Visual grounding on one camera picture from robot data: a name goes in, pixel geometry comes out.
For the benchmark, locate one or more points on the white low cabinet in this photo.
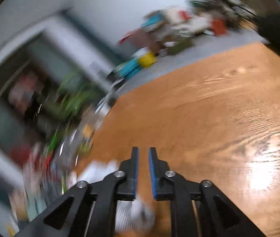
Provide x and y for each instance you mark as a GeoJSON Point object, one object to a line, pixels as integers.
{"type": "Point", "coordinates": [199, 24]}

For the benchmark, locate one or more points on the teal storage bag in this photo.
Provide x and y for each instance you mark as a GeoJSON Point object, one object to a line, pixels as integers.
{"type": "Point", "coordinates": [132, 65]}
{"type": "Point", "coordinates": [125, 72]}

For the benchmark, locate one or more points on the olive green crate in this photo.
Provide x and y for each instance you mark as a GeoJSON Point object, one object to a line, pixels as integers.
{"type": "Point", "coordinates": [180, 47]}

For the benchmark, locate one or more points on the row of hanging clothes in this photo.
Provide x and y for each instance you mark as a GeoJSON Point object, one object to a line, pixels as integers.
{"type": "Point", "coordinates": [28, 91]}

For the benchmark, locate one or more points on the orange paper bag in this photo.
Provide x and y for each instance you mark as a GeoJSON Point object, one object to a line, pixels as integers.
{"type": "Point", "coordinates": [219, 27]}

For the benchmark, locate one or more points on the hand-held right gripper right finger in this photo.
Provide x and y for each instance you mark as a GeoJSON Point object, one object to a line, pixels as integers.
{"type": "Point", "coordinates": [152, 177]}

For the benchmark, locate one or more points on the pink ribbed suitcase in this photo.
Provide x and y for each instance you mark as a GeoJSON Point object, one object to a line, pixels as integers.
{"type": "Point", "coordinates": [144, 39]}

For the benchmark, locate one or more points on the green potted plant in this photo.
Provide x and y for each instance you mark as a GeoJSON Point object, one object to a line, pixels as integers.
{"type": "Point", "coordinates": [77, 96]}

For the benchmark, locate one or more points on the yellow shopping bag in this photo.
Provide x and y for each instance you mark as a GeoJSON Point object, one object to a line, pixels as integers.
{"type": "Point", "coordinates": [147, 59]}

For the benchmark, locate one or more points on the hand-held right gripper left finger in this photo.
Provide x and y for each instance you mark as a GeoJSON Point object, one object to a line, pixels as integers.
{"type": "Point", "coordinates": [135, 177]}

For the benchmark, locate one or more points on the grey-green curtain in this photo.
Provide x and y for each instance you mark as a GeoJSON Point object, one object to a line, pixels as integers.
{"type": "Point", "coordinates": [93, 34]}

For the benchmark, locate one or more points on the black fluffy cloth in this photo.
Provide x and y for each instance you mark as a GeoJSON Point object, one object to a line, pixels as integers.
{"type": "Point", "coordinates": [278, 34]}

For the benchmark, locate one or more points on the white folded napkin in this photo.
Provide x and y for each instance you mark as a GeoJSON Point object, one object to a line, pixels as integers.
{"type": "Point", "coordinates": [98, 170]}

